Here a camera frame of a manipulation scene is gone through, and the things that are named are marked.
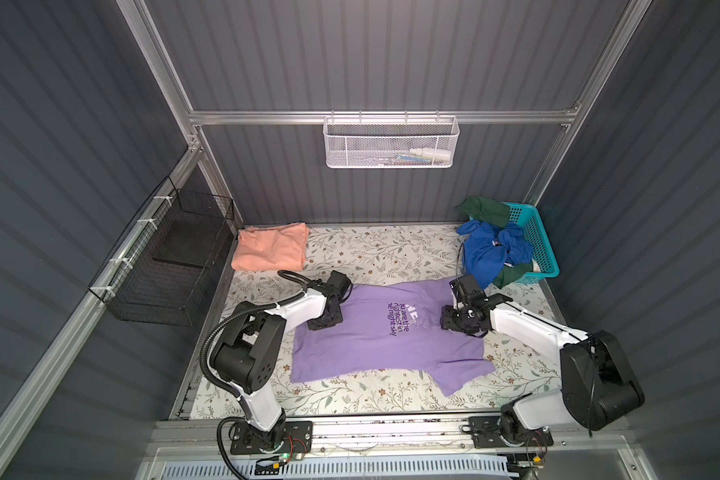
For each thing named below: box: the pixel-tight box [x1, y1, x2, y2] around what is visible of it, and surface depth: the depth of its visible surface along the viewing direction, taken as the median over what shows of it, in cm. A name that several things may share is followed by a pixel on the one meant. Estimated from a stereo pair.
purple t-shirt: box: [290, 280, 496, 396], surface depth 91 cm
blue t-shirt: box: [456, 220, 533, 289], surface depth 101 cm
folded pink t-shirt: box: [231, 223, 310, 271], surface depth 113 cm
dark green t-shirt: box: [457, 196, 510, 227], surface depth 118 cm
